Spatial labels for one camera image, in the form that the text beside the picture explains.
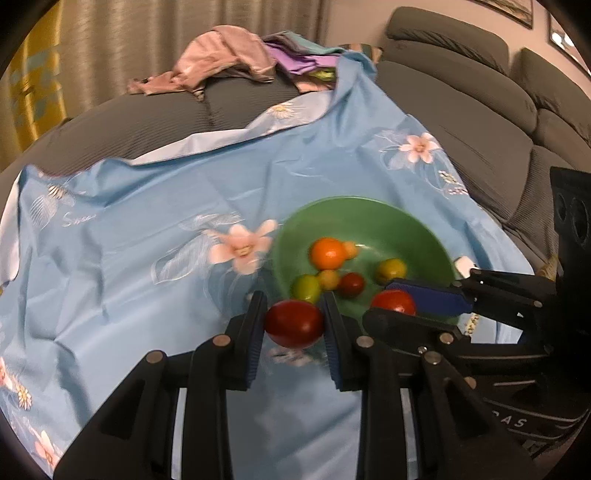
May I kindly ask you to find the framed wall picture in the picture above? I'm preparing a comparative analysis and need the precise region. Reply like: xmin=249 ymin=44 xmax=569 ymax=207
xmin=475 ymin=0 xmax=536 ymax=28
xmin=547 ymin=14 xmax=591 ymax=77

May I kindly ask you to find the red cherry tomato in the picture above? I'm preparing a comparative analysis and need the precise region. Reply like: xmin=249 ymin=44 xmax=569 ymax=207
xmin=264 ymin=299 xmax=325 ymax=349
xmin=370 ymin=289 xmax=417 ymax=317
xmin=339 ymin=272 xmax=365 ymax=297

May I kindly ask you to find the teal garment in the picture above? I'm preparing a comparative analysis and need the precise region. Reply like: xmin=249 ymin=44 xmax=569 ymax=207
xmin=263 ymin=30 xmax=345 ymax=56

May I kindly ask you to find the blue floral bed sheet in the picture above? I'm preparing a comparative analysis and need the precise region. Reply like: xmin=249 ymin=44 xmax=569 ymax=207
xmin=0 ymin=45 xmax=532 ymax=480

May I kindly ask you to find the yellow-green tomato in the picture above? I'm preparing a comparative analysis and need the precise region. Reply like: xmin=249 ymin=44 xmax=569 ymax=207
xmin=374 ymin=258 xmax=407 ymax=284

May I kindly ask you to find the purple garment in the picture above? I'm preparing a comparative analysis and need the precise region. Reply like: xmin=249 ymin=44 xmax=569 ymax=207
xmin=268 ymin=44 xmax=342 ymax=77

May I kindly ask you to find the patterned cushion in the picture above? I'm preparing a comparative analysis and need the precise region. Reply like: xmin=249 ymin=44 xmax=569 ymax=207
xmin=344 ymin=41 xmax=384 ymax=63

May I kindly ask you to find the yellow patterned curtain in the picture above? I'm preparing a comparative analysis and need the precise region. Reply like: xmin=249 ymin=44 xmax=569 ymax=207
xmin=7 ymin=0 xmax=68 ymax=153

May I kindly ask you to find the pink garment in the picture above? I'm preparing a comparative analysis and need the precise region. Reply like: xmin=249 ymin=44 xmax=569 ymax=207
xmin=127 ymin=25 xmax=278 ymax=97

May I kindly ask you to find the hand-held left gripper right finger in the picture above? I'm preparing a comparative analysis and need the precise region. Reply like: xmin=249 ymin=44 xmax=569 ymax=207
xmin=321 ymin=292 xmax=539 ymax=480

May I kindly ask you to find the orange tomato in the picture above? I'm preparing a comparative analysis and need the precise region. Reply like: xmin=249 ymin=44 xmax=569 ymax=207
xmin=309 ymin=237 xmax=347 ymax=270

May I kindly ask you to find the green bowl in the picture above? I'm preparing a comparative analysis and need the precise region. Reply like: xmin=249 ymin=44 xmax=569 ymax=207
xmin=271 ymin=197 xmax=459 ymax=333

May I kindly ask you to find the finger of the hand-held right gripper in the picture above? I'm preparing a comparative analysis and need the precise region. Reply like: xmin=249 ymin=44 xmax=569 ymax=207
xmin=385 ymin=269 xmax=559 ymax=333
xmin=361 ymin=307 xmax=552 ymax=365

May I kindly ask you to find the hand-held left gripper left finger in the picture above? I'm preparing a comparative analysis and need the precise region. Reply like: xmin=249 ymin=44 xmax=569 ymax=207
xmin=53 ymin=291 xmax=269 ymax=480

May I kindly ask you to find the grey pleated curtain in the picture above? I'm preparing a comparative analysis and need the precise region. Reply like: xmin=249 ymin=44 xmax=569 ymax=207
xmin=60 ymin=0 xmax=331 ymax=121

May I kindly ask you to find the grey sofa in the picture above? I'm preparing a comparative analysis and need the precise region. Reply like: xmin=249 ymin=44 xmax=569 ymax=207
xmin=0 ymin=6 xmax=591 ymax=324

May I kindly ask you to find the green tomato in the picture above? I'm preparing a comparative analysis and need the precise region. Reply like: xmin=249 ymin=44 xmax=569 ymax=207
xmin=291 ymin=274 xmax=322 ymax=303

